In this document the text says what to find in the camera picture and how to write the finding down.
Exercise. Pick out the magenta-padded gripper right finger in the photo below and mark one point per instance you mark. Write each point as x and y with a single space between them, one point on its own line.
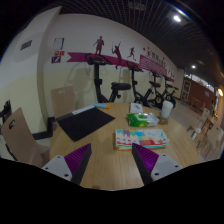
146 160

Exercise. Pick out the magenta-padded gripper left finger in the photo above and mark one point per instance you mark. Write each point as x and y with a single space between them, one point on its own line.
78 160

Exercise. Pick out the colourful patchwork towel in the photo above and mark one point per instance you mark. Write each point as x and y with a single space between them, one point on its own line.
141 137

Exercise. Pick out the black desk mat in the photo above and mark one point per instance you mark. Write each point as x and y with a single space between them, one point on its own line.
85 123

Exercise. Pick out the green wet wipes pack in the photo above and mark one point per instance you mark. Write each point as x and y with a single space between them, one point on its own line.
141 119

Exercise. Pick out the brown tape roll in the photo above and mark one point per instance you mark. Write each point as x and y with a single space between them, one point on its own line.
162 120

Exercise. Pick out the small white box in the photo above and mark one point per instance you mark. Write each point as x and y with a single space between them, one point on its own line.
136 108

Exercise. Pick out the white paper cup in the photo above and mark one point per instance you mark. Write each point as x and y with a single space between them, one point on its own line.
166 109

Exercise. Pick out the blue and orange tube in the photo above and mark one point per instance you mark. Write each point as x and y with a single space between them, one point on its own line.
100 105

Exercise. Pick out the plain wooden chair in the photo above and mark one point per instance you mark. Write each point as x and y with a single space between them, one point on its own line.
63 101

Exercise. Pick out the black exercise bike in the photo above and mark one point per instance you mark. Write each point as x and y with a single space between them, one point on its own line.
135 86
156 87
170 93
97 80

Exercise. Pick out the black metal chair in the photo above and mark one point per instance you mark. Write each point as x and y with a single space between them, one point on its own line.
6 111

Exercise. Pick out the group of wall posters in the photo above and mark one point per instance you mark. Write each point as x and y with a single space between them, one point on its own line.
58 44

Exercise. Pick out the dark wall sign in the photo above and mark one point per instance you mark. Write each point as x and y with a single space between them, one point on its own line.
26 45

